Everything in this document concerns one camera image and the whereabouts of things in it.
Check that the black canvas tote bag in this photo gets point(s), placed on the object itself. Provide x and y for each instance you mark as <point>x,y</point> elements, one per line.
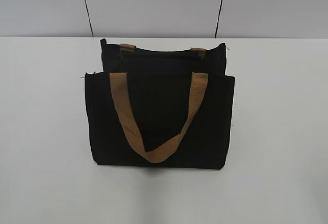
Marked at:
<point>206,143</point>

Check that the tan front bag handle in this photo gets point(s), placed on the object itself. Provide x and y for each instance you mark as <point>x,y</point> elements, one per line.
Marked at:
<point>155,111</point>

